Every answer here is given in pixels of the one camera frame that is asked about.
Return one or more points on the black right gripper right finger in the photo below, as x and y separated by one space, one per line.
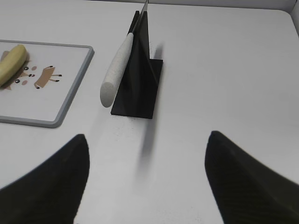
246 191

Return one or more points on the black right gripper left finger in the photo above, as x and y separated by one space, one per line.
52 192

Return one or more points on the white-handled kitchen knife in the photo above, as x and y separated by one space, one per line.
114 74

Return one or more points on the peeled yellow banana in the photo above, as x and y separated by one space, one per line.
12 62

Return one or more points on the grey-rimmed deer cutting board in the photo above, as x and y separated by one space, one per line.
43 90

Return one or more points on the black knife stand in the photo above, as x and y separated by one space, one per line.
137 92

